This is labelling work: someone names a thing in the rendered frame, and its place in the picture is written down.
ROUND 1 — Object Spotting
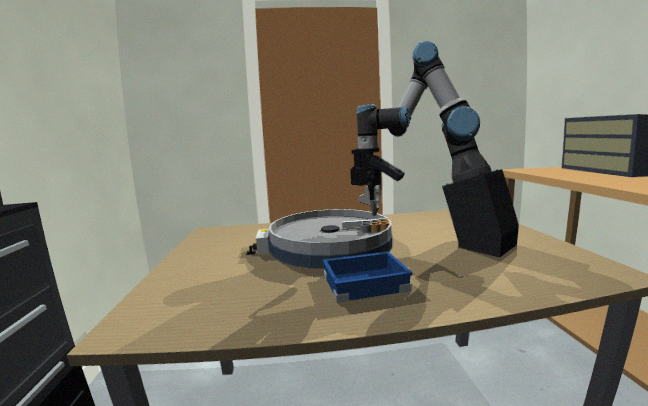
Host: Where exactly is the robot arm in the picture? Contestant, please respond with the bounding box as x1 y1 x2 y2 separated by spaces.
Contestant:
357 41 491 183

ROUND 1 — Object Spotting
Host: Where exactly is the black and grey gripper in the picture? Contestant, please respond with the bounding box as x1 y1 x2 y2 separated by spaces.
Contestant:
350 148 381 216

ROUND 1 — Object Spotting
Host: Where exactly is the blue crate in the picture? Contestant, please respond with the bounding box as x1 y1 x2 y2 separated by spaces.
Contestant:
323 252 413 303

